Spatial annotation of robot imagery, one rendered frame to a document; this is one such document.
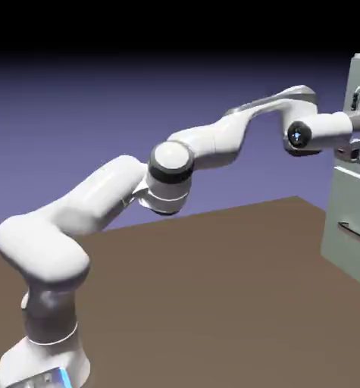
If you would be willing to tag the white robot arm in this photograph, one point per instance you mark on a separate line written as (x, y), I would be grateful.
(85, 200)

